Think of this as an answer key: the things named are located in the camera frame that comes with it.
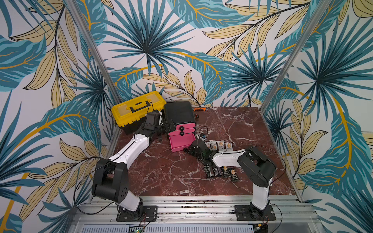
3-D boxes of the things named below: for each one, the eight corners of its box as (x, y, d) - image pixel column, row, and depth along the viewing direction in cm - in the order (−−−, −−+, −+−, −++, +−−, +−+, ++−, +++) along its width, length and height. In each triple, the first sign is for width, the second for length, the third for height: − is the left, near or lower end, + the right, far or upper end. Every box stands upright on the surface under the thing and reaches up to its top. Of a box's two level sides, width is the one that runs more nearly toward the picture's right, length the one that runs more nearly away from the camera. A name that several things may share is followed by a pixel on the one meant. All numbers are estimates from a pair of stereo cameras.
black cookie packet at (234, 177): (231, 181, 86) (233, 179, 84) (229, 170, 90) (231, 168, 88) (237, 181, 86) (239, 180, 84) (235, 170, 90) (236, 168, 88)
